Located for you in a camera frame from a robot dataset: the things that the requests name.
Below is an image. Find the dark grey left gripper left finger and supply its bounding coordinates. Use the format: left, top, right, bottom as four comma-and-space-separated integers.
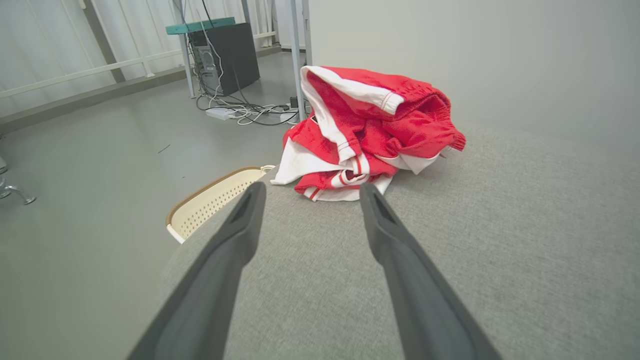
127, 181, 268, 360

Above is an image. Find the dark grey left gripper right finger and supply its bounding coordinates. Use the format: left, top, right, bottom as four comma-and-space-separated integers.
359, 182, 502, 360

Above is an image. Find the red white sports jersey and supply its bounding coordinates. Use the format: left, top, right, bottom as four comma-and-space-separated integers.
271, 115, 451, 202

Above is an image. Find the red shorts white trim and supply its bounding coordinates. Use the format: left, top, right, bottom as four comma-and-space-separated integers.
300, 65, 467, 166

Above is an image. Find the cream perforated laundry basket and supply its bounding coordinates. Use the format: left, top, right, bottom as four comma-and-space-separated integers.
166, 165, 276, 245

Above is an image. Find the chrome chair foot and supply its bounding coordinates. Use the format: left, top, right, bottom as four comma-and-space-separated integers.
0, 177, 37, 206

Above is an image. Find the black computer tower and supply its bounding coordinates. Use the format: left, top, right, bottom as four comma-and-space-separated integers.
190, 22, 261, 97

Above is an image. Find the white metal table leg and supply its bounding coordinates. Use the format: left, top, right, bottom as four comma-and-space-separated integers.
289, 0, 314, 122

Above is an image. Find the white metal railing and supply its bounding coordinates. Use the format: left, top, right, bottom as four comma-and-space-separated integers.
0, 30, 278, 99

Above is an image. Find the teal top desk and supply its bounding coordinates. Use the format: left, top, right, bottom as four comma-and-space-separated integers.
166, 16, 237, 99

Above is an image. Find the black cable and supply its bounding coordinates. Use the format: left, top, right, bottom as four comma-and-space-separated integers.
196, 0, 301, 127

